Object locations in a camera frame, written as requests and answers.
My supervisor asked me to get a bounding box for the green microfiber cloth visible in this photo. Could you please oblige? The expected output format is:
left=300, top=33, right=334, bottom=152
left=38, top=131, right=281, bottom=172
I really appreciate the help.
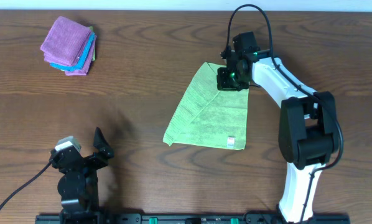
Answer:
left=163, top=62, right=249, bottom=150

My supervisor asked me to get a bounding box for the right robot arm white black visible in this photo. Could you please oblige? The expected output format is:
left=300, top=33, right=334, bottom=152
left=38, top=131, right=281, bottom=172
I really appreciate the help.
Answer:
left=216, top=32, right=350, bottom=223

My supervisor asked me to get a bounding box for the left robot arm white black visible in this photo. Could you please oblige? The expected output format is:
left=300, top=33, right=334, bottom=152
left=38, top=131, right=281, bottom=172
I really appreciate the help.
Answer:
left=49, top=128, right=114, bottom=224

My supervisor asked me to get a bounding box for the purple folded cloth bottom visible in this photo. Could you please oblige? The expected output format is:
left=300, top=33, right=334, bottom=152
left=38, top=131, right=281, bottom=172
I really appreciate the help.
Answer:
left=65, top=38, right=96, bottom=76

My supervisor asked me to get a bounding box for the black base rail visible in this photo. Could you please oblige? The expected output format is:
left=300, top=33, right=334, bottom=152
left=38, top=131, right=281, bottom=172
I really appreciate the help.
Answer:
left=35, top=212, right=351, bottom=224

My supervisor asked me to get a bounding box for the purple folded cloth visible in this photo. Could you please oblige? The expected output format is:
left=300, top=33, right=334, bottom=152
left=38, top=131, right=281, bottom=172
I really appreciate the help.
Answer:
left=40, top=16, right=92, bottom=67
left=65, top=38, right=96, bottom=76

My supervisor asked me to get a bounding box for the purple folded cloth top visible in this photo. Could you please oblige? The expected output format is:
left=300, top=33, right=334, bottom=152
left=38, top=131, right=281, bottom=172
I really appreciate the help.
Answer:
left=40, top=16, right=92, bottom=67

